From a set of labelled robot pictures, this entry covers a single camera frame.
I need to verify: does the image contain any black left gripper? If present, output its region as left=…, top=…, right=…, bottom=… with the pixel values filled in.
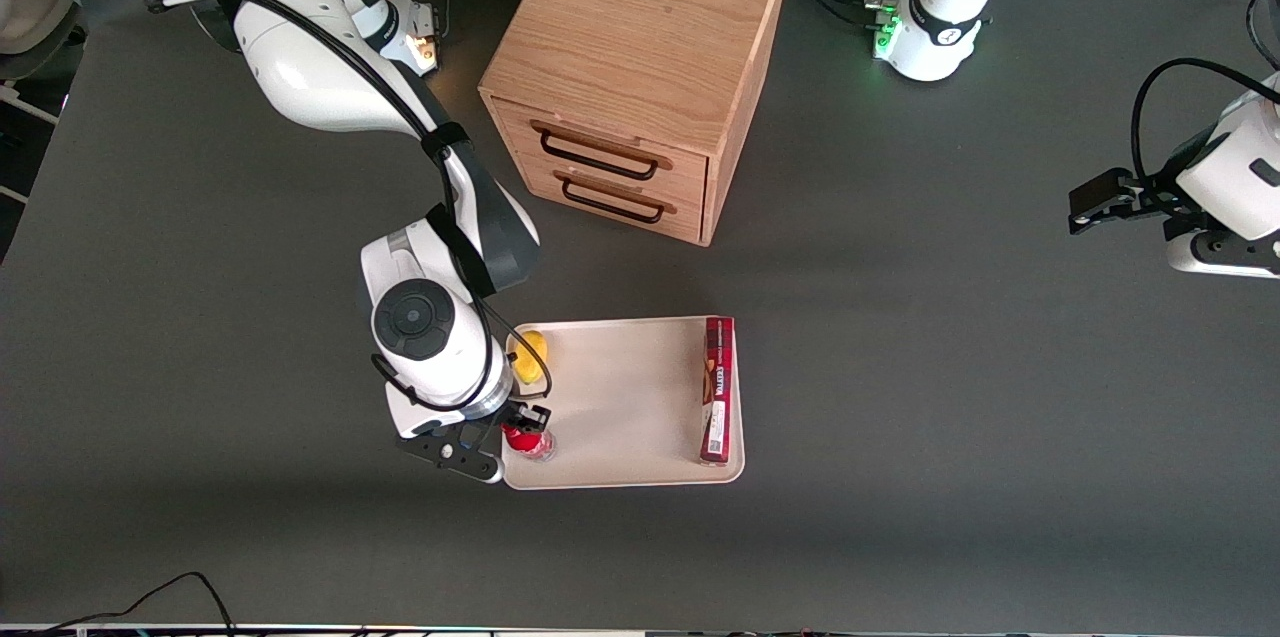
left=1068, top=155, right=1213, bottom=237

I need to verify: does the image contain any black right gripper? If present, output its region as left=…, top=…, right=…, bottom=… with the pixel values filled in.
left=500, top=402, right=554, bottom=452

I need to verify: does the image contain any red coke bottle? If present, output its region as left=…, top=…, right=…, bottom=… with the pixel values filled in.
left=503, top=423, right=557, bottom=463

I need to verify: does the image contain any beige rectangular tray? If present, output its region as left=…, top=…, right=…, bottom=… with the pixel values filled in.
left=500, top=316, right=746, bottom=491

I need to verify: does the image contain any yellow lemon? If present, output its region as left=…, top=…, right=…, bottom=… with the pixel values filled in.
left=510, top=329, right=551, bottom=388

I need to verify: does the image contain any red biscuit box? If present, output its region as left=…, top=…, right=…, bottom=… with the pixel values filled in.
left=699, top=316, right=737, bottom=465

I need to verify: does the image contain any wooden drawer cabinet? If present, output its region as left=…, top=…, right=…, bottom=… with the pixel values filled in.
left=478, top=0, right=792, bottom=248

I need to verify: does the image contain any white grey background equipment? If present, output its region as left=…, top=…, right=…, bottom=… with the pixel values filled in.
left=0, top=0, right=101, bottom=208

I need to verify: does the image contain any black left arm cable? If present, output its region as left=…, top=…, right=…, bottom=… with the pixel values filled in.
left=1131, top=57, right=1280, bottom=182

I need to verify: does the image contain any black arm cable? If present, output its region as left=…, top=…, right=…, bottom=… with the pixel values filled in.
left=143, top=0, right=554, bottom=414
left=1131, top=57, right=1280, bottom=182

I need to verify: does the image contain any black thin hanging cable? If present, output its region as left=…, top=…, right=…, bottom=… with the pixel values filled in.
left=1245, top=0, right=1280, bottom=70

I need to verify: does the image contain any wooden drawer with black handle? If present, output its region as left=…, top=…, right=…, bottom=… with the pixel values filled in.
left=492, top=97, right=709, bottom=208
left=520, top=155, right=707, bottom=245

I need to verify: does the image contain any black cable at table edge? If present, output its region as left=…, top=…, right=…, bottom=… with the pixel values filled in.
left=38, top=571, right=237, bottom=637

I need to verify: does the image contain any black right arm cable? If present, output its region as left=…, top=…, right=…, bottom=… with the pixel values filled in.
left=143, top=0, right=554, bottom=414

